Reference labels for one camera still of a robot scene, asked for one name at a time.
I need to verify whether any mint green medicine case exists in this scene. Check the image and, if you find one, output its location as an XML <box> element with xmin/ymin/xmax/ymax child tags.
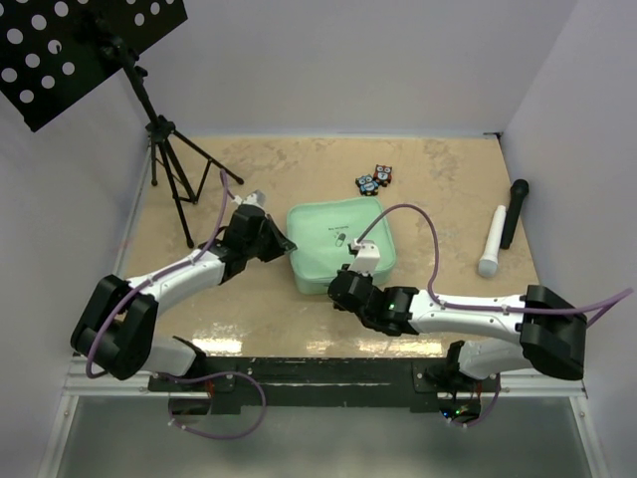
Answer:
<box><xmin>287</xmin><ymin>197</ymin><xmax>383</xmax><ymax>295</ymax></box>

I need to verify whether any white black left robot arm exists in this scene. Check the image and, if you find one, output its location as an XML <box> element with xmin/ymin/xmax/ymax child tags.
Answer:
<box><xmin>70</xmin><ymin>204</ymin><xmax>297</xmax><ymax>390</ymax></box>

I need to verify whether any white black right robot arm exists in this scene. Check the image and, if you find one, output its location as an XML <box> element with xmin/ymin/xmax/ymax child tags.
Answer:
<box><xmin>327</xmin><ymin>271</ymin><xmax>587</xmax><ymax>391</ymax></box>

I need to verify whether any white microphone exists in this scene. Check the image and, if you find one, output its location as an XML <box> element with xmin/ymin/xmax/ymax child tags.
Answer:
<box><xmin>478</xmin><ymin>205</ymin><xmax>507</xmax><ymax>278</ymax></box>

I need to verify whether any blue owl number block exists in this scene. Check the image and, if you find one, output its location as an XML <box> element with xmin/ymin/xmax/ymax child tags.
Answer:
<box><xmin>354</xmin><ymin>174</ymin><xmax>380</xmax><ymax>196</ymax></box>

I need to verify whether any black microphone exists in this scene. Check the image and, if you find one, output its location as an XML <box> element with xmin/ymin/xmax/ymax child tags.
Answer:
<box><xmin>500</xmin><ymin>178</ymin><xmax>530</xmax><ymax>250</ymax></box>

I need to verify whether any black music stand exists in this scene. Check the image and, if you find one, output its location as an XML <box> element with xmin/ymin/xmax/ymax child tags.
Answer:
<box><xmin>0</xmin><ymin>0</ymin><xmax>246</xmax><ymax>249</ymax></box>

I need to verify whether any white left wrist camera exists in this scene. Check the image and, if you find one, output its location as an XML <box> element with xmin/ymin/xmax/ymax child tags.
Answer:
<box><xmin>232</xmin><ymin>189</ymin><xmax>266</xmax><ymax>209</ymax></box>

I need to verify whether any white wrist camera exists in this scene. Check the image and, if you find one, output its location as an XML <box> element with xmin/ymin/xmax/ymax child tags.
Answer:
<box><xmin>347</xmin><ymin>239</ymin><xmax>380</xmax><ymax>276</ymax></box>
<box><xmin>232</xmin><ymin>189</ymin><xmax>266</xmax><ymax>209</ymax></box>

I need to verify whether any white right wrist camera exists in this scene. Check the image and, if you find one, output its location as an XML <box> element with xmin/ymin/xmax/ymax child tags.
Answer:
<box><xmin>347</xmin><ymin>239</ymin><xmax>380</xmax><ymax>276</ymax></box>

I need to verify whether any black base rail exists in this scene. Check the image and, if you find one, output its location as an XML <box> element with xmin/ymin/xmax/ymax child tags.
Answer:
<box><xmin>148</xmin><ymin>357</ymin><xmax>498</xmax><ymax>417</ymax></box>

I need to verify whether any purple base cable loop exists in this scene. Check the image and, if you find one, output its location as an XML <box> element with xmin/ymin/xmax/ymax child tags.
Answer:
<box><xmin>167</xmin><ymin>372</ymin><xmax>270</xmax><ymax>442</ymax></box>

